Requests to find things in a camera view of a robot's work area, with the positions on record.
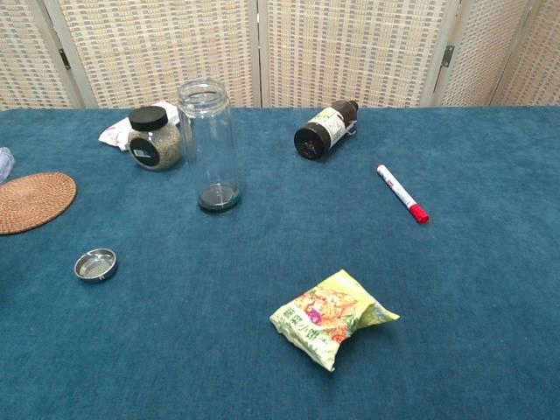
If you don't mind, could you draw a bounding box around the tall clear glass jar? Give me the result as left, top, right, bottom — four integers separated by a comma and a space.
176, 79, 243, 215

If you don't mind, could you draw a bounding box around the brown glass bottle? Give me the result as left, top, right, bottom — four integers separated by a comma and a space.
293, 100, 361, 162

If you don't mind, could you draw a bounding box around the yellow-green snack packet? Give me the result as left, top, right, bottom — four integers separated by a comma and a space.
269, 269, 401, 373

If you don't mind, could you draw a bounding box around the red-capped white marker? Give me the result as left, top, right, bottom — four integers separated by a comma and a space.
376, 164, 431, 225

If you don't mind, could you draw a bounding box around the black-lidded spice jar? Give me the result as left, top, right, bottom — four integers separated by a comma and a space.
127, 105, 183, 172

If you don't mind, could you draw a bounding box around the blue table cloth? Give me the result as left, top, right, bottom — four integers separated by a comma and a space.
0, 106, 560, 420

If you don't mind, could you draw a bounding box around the woven folding screen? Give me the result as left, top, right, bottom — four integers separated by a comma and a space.
0, 0, 560, 111

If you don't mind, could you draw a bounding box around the white pink tissue packet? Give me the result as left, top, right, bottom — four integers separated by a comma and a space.
97, 101, 180, 153

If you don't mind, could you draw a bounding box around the round woven rattan coaster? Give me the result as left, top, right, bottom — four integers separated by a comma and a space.
0, 171, 78, 236

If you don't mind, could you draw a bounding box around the small clear plastic box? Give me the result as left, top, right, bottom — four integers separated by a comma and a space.
0, 146, 17, 185

